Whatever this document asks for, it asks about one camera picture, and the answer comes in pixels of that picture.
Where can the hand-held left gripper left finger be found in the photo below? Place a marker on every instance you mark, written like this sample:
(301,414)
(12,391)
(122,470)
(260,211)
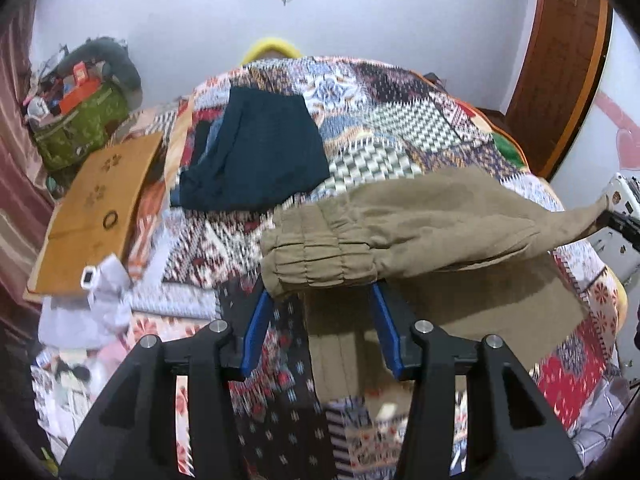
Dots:
(254,329)

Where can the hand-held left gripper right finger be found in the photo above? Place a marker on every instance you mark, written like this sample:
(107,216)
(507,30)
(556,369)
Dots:
(386,327)

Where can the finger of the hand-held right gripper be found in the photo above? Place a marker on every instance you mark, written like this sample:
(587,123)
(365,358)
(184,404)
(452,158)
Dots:
(620,225)

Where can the khaki pants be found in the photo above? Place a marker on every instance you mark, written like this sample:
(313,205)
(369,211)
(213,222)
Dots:
(400,240)

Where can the patchwork printed blanket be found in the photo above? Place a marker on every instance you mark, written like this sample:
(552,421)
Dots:
(320,240)

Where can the white crumpled cloth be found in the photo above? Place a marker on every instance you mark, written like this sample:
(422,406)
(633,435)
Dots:
(90,310)

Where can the brown wooden door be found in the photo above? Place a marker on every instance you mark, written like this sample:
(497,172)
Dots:
(555,65)

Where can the dark navy folded garment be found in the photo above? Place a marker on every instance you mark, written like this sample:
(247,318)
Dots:
(255,152)

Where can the brown cardboard box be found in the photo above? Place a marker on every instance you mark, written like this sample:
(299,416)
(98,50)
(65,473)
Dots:
(90,215)

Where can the striped maroon curtain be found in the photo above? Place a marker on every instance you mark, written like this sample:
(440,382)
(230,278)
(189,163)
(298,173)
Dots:
(22,200)

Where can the green patterned bag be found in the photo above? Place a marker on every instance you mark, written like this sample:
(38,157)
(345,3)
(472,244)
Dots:
(77,125)

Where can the yellow pillow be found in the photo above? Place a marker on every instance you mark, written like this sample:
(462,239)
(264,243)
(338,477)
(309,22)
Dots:
(271,49)

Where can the orange box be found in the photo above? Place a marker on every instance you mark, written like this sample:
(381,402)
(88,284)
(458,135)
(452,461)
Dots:
(77,92)

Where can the grey neck pillow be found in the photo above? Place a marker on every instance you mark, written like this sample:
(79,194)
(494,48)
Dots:
(107,57)

